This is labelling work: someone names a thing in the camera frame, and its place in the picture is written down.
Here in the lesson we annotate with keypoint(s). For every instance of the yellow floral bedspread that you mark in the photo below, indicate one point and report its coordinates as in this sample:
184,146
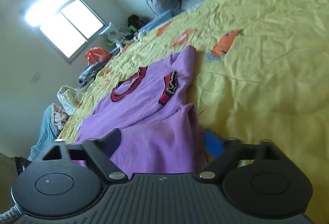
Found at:
261,73

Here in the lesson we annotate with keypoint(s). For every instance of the orange plastic bag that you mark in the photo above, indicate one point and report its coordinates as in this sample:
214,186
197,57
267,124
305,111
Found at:
97,54

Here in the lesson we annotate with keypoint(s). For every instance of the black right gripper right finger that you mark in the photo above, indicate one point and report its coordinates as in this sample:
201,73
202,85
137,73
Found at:
258,180

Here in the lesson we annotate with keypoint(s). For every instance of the light blue cloth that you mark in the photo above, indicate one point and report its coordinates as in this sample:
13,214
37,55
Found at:
48,133

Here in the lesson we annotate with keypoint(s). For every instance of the checkered fabric bag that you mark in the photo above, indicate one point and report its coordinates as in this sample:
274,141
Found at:
158,7

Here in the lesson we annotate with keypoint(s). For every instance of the window with metal frame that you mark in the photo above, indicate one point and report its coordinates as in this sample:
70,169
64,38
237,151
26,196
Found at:
68,25

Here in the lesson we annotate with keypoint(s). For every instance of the black backpack by wall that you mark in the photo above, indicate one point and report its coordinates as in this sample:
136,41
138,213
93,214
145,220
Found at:
137,21

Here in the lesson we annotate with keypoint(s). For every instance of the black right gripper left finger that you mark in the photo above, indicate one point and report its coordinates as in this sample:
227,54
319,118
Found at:
67,179

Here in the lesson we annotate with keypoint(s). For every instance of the purple knit sweater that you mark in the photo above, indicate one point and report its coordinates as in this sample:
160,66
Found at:
159,128

